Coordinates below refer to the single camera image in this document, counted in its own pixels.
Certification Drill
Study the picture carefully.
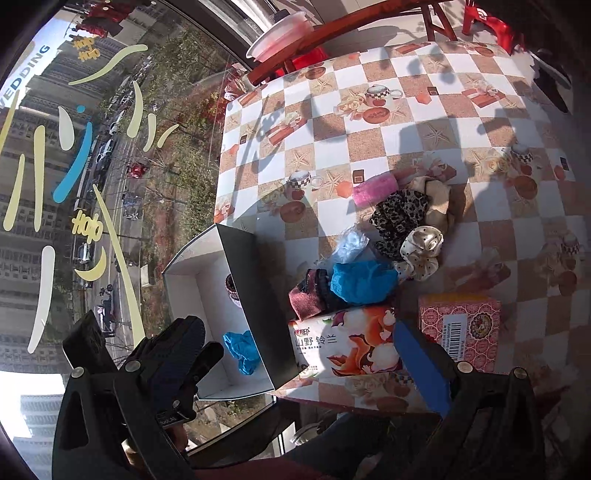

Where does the dark knitted wool hat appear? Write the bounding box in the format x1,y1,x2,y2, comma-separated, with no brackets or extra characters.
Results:
288,269,349,320

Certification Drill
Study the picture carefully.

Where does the cream polka dot scrunchie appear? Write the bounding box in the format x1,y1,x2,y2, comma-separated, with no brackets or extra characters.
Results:
393,226,444,284

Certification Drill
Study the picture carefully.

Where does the blue mesh cloth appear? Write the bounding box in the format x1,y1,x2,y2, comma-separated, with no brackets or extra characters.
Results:
331,260,399,305

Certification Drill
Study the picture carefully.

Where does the leopard print scrunchie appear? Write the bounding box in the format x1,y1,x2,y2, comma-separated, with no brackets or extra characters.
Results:
370,189,431,261

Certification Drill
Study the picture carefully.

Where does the tan beige cloth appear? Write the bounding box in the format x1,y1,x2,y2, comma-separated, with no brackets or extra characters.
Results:
407,176,455,234

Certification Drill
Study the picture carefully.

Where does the white cardboard storage box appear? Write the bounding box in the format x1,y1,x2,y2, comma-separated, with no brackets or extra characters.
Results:
162,224,300,401

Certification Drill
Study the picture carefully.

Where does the red patterned paper box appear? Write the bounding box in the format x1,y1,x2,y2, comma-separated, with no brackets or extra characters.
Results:
419,293,501,373

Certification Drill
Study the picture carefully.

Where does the floral tissue pack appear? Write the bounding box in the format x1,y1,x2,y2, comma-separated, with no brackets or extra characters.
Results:
288,305,402,378

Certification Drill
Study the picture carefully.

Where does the clear plastic bag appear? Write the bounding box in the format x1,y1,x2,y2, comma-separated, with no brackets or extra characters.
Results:
329,226,370,264

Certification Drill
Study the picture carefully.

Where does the patterned checkered tablecloth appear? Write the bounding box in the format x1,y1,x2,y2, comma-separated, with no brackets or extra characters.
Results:
214,42,590,411

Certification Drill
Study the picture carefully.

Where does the pink plastic basin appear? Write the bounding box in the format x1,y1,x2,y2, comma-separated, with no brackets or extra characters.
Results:
246,12,314,62

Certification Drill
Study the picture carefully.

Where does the red plastic stool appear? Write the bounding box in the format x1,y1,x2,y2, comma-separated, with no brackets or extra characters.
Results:
462,0,519,55

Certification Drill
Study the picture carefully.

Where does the red wooden bench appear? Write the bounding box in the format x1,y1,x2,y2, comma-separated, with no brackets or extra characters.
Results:
247,0,459,86

